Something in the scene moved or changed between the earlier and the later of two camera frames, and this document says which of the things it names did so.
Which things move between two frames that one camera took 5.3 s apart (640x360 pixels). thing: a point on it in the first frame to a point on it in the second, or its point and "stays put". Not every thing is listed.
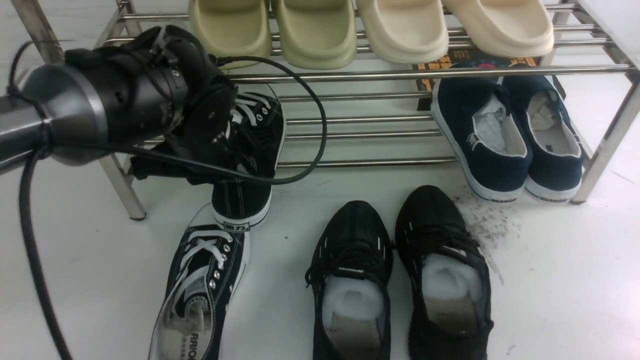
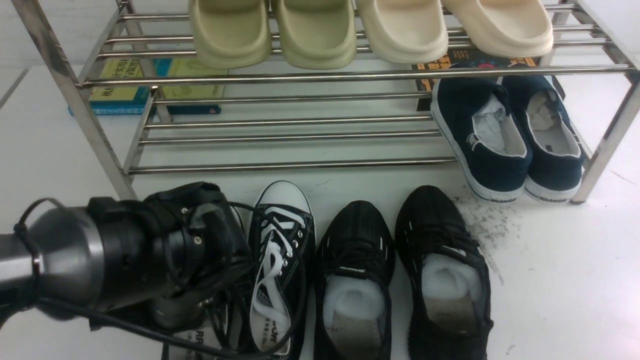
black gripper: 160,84 to 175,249
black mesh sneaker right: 447,277 stays put
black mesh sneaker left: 349,278 stays put
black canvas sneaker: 242,203 to 283,241
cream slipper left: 409,31 stays put
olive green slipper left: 232,28 stays put
